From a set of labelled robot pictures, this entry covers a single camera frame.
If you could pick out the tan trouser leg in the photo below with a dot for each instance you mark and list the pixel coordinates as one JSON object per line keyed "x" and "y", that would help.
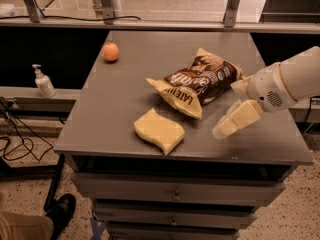
{"x": 25, "y": 227}

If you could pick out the black shoe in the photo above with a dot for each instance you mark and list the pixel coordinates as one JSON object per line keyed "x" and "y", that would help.
{"x": 61, "y": 214}

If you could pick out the white pump dispenser bottle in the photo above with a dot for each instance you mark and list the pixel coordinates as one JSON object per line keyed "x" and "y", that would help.
{"x": 43, "y": 82}

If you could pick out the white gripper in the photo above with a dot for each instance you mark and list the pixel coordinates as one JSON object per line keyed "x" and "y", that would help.
{"x": 266, "y": 86}

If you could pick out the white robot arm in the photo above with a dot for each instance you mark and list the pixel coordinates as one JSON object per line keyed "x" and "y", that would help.
{"x": 301, "y": 74}

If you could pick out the brown chip bag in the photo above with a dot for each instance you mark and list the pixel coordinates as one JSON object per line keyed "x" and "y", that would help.
{"x": 189, "y": 89}

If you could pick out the grey drawer cabinet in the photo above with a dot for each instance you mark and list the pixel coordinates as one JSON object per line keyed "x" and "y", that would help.
{"x": 153, "y": 173}

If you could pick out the orange fruit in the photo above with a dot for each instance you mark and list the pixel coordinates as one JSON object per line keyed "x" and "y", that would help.
{"x": 111, "y": 52}

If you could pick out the black table leg bar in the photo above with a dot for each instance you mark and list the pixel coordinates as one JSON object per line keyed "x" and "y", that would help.
{"x": 50, "y": 199}

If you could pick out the yellow wavy sponge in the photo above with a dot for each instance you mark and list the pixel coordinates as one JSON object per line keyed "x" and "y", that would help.
{"x": 160, "y": 131}

